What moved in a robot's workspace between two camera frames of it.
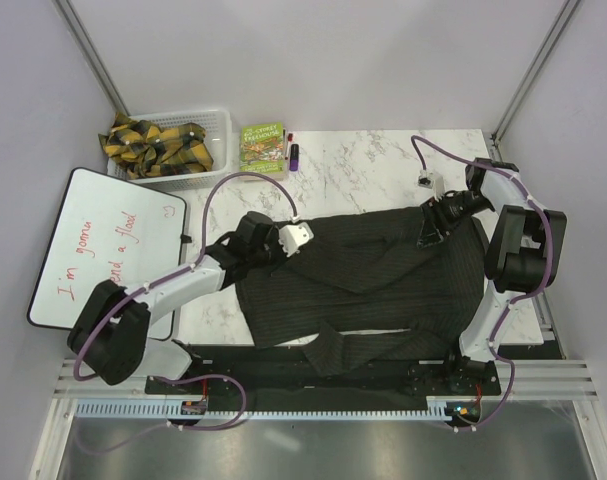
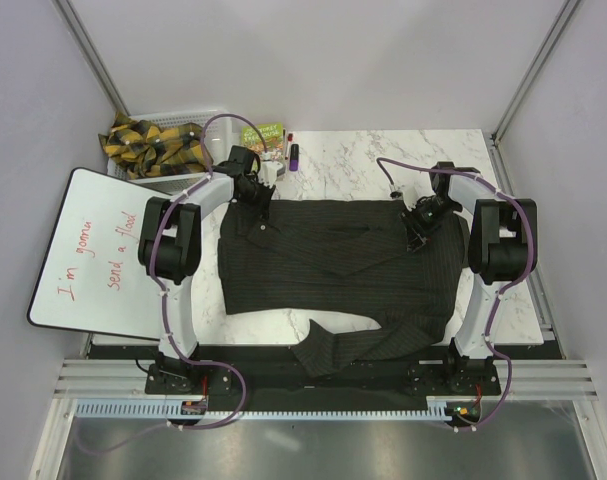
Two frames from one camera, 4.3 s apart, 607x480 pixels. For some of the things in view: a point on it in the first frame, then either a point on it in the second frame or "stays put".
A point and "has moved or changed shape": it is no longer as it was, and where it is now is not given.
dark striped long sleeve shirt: (357, 292) has moved or changed shape
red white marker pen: (290, 140) stays put
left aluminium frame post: (87, 49) stays put
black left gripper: (273, 236) to (261, 210)
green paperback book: (262, 150) stays put
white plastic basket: (218, 140) stays put
